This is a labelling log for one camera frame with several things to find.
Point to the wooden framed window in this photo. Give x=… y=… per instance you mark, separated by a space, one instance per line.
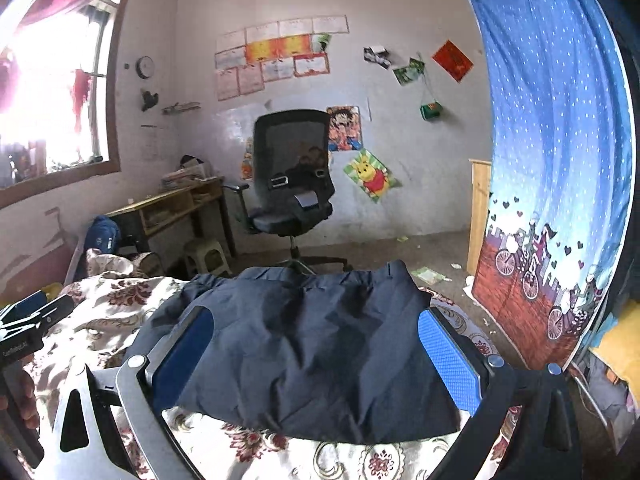
x=50 y=85

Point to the wooden desk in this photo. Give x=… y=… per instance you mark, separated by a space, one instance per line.
x=170 y=205

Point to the stack of papers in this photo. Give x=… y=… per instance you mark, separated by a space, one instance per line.
x=182 y=175

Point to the blue printed curtain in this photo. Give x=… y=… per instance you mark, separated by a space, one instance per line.
x=545 y=160

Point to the small wall rack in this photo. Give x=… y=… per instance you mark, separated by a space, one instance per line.
x=181 y=107

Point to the green paper scrap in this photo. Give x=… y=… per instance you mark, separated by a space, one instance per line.
x=429 y=274

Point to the yellow cloth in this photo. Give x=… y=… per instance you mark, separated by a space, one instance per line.
x=620 y=355

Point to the pale plastic stool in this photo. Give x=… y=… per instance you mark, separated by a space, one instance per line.
x=206 y=257

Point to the black mesh office chair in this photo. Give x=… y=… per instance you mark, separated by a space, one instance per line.
x=292 y=185

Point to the patterned cushion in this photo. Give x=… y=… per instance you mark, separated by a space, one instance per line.
x=147 y=265

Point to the red hanging decoration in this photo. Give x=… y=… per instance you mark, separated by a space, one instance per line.
x=80 y=95

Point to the floral bed sheet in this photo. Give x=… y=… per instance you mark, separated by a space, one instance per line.
x=100 y=320

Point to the group of wall certificates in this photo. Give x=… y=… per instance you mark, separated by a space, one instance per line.
x=280 y=55

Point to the white wall calendar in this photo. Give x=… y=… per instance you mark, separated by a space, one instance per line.
x=148 y=142

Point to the person's left hand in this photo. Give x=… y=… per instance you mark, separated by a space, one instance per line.
x=29 y=400

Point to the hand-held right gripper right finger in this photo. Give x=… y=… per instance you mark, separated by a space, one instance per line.
x=450 y=360

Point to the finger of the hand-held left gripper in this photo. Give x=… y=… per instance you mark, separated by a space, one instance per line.
x=40 y=312

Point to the light wooden cabinet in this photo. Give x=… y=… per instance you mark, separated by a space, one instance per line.
x=477 y=210

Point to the navy padded jacket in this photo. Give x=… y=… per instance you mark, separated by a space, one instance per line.
x=310 y=350

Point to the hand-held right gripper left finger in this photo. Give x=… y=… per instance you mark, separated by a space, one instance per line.
x=185 y=355

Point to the red square paper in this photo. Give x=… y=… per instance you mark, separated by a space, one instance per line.
x=453 y=60

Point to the green wall pictures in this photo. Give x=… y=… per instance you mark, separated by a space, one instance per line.
x=409 y=72

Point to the colourful cartoon wall sticker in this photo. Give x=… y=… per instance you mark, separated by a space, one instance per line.
x=247 y=160

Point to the round wall clock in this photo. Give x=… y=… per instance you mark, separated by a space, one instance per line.
x=145 y=67

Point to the yellow bear wall poster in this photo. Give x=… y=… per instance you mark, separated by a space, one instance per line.
x=372 y=175

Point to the black wall ornament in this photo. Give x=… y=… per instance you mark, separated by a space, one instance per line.
x=149 y=100

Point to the blue backpack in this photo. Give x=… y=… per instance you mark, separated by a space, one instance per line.
x=103 y=235

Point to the green hanging pouch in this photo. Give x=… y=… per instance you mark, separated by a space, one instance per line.
x=432 y=111

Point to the cartoon figure wall poster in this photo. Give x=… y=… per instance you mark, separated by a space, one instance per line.
x=344 y=127

